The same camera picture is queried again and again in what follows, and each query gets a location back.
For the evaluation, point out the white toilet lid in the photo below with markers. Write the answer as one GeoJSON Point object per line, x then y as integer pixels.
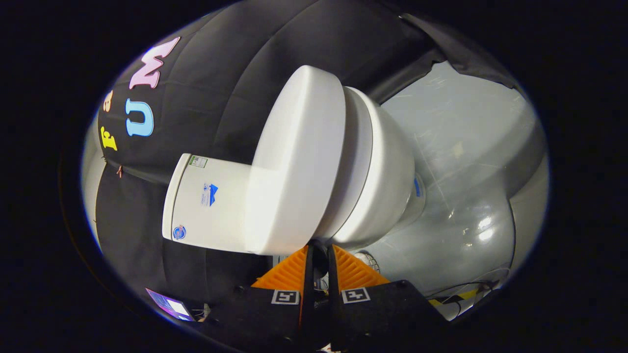
{"type": "Point", "coordinates": [294, 162]}

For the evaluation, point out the white ceramic toilet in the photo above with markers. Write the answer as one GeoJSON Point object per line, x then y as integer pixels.
{"type": "Point", "coordinates": [206, 215]}

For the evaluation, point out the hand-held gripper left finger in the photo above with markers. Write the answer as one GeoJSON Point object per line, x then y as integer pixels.
{"type": "Point", "coordinates": [308, 274]}

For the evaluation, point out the black backdrop cloth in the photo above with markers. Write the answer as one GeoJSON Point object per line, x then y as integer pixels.
{"type": "Point", "coordinates": [221, 88]}

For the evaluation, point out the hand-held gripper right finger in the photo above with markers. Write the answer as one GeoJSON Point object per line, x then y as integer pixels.
{"type": "Point", "coordinates": [333, 279]}

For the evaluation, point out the round metal grate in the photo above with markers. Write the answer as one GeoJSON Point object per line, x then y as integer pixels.
{"type": "Point", "coordinates": [367, 262]}

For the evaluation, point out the yellow black striped tape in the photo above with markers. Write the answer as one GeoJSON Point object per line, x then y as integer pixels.
{"type": "Point", "coordinates": [461, 295]}

